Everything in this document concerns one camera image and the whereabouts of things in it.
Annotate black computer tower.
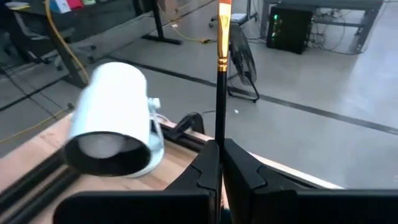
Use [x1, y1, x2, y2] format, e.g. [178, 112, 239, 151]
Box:
[266, 5, 315, 55]

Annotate dark office desk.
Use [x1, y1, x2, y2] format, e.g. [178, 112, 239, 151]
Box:
[0, 0, 183, 90]

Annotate black paintbrush orange bristles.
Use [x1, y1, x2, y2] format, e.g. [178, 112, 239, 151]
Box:
[214, 0, 233, 149]

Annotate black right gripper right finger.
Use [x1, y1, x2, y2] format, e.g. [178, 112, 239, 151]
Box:
[223, 138, 301, 224]

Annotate grey office chair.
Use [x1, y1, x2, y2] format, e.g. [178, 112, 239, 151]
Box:
[12, 11, 97, 72]

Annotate colourful paper sheets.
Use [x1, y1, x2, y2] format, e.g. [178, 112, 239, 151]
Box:
[49, 0, 97, 14]

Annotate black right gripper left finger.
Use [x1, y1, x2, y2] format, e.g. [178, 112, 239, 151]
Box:
[166, 139, 223, 224]

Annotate black lamp clamp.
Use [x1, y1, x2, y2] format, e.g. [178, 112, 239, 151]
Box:
[169, 111, 205, 141]

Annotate black floor fan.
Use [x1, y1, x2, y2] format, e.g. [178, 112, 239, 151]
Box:
[228, 22, 261, 103]

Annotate grey metal desk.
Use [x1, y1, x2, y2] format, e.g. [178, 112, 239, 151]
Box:
[260, 0, 385, 54]

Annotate thin yellow floor cable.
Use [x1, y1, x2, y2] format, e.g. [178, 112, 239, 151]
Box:
[155, 2, 218, 44]

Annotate yellow extension cable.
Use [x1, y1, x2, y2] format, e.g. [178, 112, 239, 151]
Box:
[0, 0, 91, 144]

